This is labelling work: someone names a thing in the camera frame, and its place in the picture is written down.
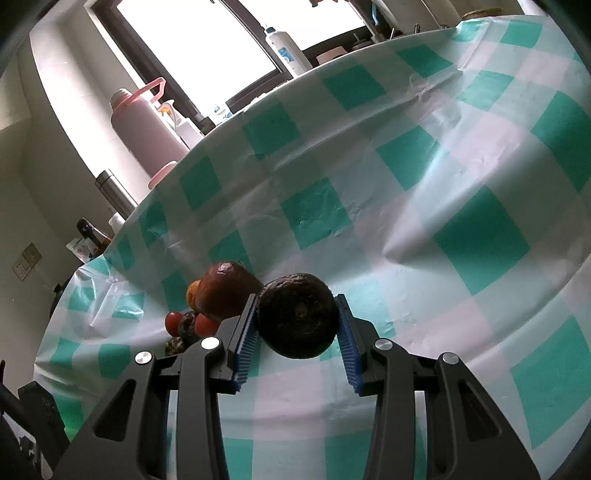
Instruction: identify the steel thermos flask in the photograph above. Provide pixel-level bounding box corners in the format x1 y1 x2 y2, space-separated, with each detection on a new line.
95 169 139 221

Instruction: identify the wall socket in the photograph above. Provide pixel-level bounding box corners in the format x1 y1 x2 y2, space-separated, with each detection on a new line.
11 243 42 281

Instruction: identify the small white container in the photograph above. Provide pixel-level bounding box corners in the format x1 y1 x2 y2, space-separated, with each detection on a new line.
175 117 204 149

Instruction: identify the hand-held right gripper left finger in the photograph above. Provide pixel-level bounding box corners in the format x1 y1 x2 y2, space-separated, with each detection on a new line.
54 293 260 480

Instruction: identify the red white packet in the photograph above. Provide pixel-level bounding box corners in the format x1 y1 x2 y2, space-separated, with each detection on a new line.
67 236 100 264

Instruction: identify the white lotion bottle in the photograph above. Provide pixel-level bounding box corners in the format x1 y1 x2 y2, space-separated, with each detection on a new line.
264 25 314 78

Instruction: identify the dark red passion fruit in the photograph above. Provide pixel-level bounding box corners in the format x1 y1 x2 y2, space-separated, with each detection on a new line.
196 261 264 323

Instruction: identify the black object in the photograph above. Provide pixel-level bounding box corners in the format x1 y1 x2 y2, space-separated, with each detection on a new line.
0 360 63 480

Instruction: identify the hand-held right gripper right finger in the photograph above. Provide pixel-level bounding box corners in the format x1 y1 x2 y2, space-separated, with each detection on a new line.
335 293 541 480

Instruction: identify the dark glass bottle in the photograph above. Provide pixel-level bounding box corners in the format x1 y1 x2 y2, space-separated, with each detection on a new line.
76 218 114 257

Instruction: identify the window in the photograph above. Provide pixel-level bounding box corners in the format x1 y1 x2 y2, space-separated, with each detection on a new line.
90 0 384 116

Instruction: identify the pink water bottle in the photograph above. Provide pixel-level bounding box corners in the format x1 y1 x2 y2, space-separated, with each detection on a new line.
110 78 191 191

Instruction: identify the teal white checkered tablecloth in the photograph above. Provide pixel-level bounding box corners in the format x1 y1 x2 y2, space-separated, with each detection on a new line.
34 14 591 480

